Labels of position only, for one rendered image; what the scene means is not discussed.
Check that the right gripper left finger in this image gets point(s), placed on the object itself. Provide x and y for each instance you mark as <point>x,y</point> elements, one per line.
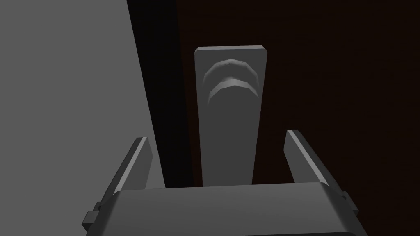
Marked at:
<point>133,170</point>

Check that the dark brown door leaf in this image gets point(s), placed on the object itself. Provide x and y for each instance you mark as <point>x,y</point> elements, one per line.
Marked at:
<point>328,82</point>

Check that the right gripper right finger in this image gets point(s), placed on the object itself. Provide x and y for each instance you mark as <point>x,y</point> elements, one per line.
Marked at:
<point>303,160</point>

